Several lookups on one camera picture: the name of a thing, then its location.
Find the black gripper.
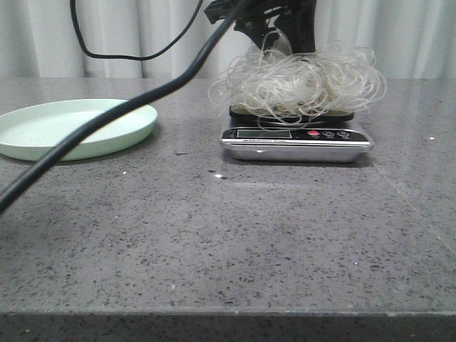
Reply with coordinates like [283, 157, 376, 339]
[204, 0, 318, 56]

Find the white translucent vermicelli bundle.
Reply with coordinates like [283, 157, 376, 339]
[208, 30, 387, 128]

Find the silver digital kitchen scale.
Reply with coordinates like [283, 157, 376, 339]
[220, 108, 374, 163]

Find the white pleated curtain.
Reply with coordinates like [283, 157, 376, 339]
[1, 1, 455, 78]

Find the light green round plate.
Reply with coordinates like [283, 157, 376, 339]
[1, 98, 157, 161]

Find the thick black cable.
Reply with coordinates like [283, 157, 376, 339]
[0, 0, 250, 214]

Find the thin black cable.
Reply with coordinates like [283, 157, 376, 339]
[69, 0, 206, 61]

